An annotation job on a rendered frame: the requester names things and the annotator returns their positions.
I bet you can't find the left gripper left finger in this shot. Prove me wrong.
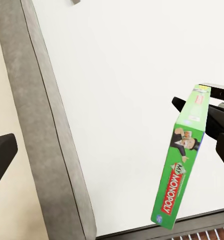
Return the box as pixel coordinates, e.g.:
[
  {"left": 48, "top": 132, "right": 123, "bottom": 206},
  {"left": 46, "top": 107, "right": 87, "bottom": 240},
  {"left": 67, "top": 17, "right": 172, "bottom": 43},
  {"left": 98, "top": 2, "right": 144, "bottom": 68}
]
[{"left": 0, "top": 133, "right": 18, "bottom": 180}]

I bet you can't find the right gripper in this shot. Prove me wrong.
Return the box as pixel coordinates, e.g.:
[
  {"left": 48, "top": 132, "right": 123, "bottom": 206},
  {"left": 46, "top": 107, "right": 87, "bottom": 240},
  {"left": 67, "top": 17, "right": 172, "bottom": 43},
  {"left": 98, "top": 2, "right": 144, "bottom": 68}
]
[{"left": 172, "top": 96, "right": 224, "bottom": 140}]

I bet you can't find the board game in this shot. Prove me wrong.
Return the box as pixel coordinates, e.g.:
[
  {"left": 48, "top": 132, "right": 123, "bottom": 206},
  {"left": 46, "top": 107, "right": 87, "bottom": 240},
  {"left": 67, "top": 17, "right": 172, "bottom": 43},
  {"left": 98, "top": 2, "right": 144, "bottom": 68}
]
[{"left": 151, "top": 84, "right": 211, "bottom": 230}]

